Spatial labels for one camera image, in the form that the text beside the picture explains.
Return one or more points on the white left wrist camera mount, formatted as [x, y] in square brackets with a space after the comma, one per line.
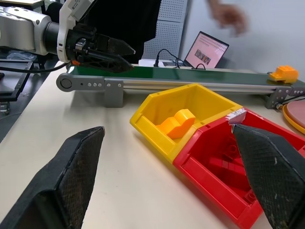
[64, 14]

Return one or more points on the white perforated panel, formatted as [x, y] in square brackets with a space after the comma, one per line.
[166, 31]

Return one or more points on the red plastic bin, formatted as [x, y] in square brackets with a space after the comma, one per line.
[209, 181]

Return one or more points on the orange toy block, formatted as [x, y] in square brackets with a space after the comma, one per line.
[176, 126]
[284, 72]

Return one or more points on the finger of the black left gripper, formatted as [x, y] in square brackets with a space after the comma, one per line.
[112, 63]
[120, 48]

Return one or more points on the white torn tape piece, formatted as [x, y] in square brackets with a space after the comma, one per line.
[236, 114]

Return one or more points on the black metal frame cart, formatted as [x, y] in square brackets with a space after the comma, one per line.
[14, 91]

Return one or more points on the white flat box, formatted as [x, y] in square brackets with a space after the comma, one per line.
[147, 62]

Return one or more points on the orange round plate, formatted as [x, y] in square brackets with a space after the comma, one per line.
[289, 120]

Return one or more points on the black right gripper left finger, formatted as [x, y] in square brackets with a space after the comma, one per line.
[59, 181]

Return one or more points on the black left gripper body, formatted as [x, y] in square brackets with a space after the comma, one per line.
[82, 43]

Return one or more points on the person's bare hand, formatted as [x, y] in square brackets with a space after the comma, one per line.
[232, 17]

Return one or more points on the clear plastic bag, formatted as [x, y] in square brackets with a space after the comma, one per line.
[20, 56]

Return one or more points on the pink round disc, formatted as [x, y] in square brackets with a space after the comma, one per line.
[297, 112]

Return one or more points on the green conveyor belt, grey frame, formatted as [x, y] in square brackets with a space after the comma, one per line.
[190, 76]

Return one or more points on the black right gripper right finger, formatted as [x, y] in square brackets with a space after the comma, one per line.
[269, 171]

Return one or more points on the open black laptop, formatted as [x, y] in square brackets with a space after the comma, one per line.
[207, 51]

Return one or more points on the yellow plastic bin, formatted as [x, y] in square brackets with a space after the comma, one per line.
[209, 100]

